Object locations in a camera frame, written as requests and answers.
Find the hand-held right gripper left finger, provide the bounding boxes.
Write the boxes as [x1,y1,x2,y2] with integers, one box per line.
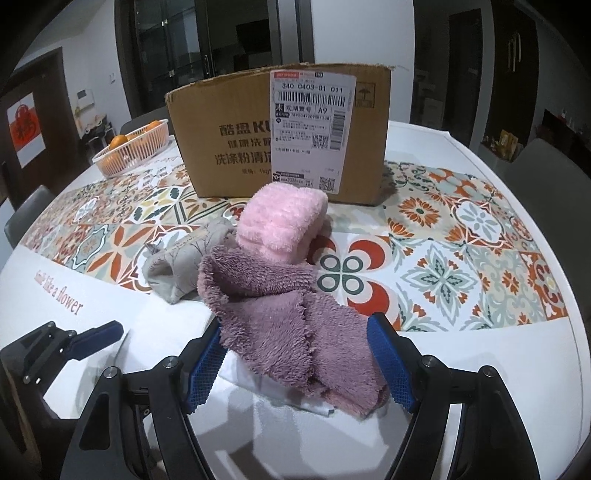
[60,319,228,480]

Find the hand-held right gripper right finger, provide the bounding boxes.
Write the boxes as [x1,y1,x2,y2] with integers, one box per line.
[366,311,541,480]

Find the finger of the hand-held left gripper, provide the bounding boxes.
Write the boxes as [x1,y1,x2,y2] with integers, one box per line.
[0,320,124,386]

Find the mauve fluffy towel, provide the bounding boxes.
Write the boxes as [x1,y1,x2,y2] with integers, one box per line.
[197,247,391,420]

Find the grey patterned cloth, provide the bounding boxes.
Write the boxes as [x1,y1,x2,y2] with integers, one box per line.
[142,218,241,306]

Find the pink fluffy slipper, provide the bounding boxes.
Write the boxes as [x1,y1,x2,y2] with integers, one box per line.
[236,181,329,267]

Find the brown cardboard box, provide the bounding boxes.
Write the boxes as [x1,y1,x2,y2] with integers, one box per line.
[165,63,393,207]

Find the tile patterned tablecloth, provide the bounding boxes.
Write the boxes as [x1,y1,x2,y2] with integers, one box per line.
[0,122,591,480]

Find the grey dining chair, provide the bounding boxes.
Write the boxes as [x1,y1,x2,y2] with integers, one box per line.
[119,107,174,137]
[4,185,55,247]
[501,138,591,217]

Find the white plastic basket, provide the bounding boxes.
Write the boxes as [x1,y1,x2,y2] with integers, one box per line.
[92,119,170,178]

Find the pile of oranges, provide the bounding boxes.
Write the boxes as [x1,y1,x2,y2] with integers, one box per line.
[102,121,160,176]

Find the white shoe rack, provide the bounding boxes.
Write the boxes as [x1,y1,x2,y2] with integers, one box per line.
[81,115,114,148]

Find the red door poster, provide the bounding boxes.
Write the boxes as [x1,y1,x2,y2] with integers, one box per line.
[7,92,47,168]

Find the dark wooden entry door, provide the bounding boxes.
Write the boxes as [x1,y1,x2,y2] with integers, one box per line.
[0,48,65,213]

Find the yellow packages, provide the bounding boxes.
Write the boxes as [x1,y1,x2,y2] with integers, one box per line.
[496,130,519,160]

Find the black sideboard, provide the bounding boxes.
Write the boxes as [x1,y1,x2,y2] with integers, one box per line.
[542,108,591,155]

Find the dark interior door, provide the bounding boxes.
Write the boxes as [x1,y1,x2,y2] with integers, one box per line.
[447,9,483,148]

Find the glass sliding door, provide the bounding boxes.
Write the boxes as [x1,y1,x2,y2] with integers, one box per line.
[115,0,296,121]

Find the dark wooden wardrobe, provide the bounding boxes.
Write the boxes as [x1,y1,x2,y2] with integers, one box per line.
[487,14,541,148]

